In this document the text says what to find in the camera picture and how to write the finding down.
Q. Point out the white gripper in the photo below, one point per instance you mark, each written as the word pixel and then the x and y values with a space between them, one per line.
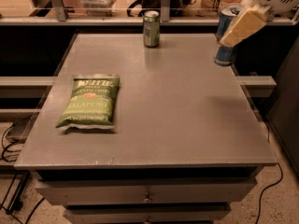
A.
pixel 252 18

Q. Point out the green soda can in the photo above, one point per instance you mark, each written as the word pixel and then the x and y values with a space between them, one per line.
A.
pixel 151 28

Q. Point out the green jalapeno chips bag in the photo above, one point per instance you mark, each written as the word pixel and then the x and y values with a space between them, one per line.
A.
pixel 92 102

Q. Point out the grey top drawer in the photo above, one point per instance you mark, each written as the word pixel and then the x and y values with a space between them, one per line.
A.
pixel 145 191

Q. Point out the grey drawer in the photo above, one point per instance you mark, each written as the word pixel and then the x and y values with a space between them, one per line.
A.
pixel 145 191
pixel 142 214

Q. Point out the grey lower drawer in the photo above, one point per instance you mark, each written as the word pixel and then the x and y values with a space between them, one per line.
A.
pixel 142 214

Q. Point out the metal shelf rail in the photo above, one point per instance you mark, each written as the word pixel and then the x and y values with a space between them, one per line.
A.
pixel 54 13

